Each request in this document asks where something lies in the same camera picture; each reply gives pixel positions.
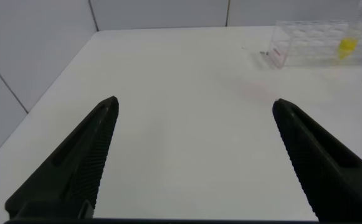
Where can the test tube with yellow pigment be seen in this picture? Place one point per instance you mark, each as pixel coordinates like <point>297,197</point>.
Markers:
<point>347,46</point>

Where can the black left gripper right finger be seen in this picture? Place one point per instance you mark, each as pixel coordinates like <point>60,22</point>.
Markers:
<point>330,174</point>

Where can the clear acrylic test tube rack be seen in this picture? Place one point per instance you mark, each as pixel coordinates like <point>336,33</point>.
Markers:
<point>308,43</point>

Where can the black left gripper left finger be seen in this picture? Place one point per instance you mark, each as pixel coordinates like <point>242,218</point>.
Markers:
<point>71,168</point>

